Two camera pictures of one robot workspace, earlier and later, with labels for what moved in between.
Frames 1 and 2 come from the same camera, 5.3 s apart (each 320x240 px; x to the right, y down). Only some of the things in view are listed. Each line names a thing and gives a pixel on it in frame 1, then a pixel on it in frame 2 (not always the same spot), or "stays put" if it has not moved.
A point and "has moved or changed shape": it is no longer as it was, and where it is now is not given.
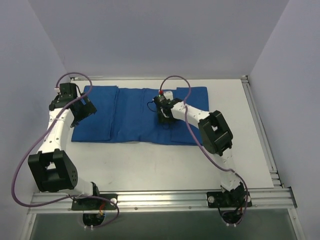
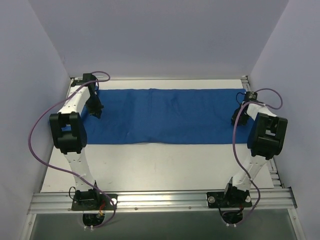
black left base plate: [94, 203] stays put
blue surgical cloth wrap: [127, 115] has moved or changed shape
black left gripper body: [83, 110] to [94, 108]
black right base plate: [228, 199] stays put
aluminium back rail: [160, 78] stays put
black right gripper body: [163, 116] to [238, 118]
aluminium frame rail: [269, 198] stays put
